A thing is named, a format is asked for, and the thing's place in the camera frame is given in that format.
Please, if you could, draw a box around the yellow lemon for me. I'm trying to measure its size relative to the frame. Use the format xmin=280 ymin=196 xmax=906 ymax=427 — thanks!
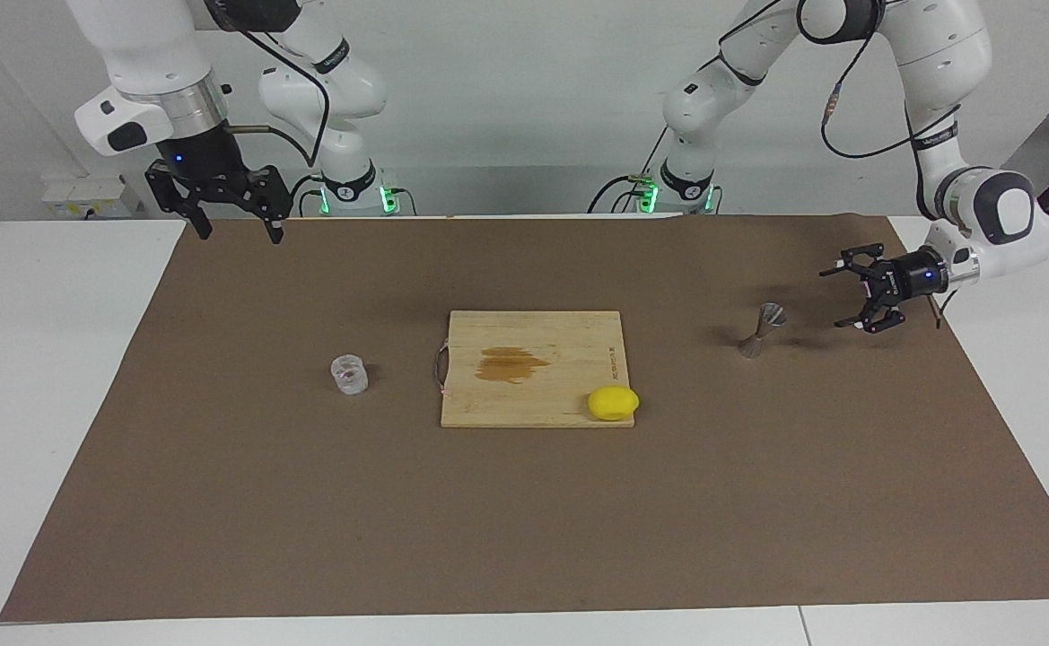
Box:
xmin=588 ymin=385 xmax=641 ymax=422

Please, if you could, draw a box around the bamboo cutting board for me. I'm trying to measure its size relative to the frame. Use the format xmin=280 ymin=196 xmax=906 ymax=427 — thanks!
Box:
xmin=434 ymin=310 xmax=637 ymax=429

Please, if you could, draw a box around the white power strip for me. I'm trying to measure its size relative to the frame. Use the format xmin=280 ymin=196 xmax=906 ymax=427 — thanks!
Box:
xmin=42 ymin=175 xmax=144 ymax=219

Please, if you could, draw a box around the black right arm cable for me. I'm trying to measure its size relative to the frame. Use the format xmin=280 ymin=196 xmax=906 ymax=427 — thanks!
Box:
xmin=219 ymin=27 xmax=332 ymax=170

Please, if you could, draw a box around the small clear glass cup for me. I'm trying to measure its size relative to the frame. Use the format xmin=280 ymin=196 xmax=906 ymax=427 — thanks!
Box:
xmin=330 ymin=354 xmax=370 ymax=396

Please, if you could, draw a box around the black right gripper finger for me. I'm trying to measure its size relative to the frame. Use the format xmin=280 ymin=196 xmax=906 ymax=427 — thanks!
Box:
xmin=235 ymin=166 xmax=293 ymax=245
xmin=145 ymin=164 xmax=213 ymax=240

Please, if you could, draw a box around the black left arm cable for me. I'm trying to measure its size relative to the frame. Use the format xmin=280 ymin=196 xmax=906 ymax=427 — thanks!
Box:
xmin=820 ymin=18 xmax=965 ymax=329

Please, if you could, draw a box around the brown table mat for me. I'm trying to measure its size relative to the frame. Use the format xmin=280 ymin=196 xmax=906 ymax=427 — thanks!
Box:
xmin=0 ymin=214 xmax=1049 ymax=624

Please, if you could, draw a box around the black base cable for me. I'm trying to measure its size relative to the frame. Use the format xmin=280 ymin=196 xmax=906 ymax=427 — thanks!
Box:
xmin=287 ymin=170 xmax=328 ymax=216
xmin=587 ymin=126 xmax=670 ymax=214

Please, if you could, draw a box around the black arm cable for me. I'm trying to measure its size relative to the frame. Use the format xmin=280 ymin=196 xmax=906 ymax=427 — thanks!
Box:
xmin=820 ymin=18 xmax=965 ymax=329
xmin=219 ymin=27 xmax=332 ymax=170

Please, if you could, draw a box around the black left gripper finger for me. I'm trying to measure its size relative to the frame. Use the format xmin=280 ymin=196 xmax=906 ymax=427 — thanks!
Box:
xmin=834 ymin=296 xmax=906 ymax=335
xmin=818 ymin=242 xmax=888 ymax=281

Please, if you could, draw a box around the metal double jigger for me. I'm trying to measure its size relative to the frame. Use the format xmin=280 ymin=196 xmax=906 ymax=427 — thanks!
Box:
xmin=739 ymin=303 xmax=787 ymax=359

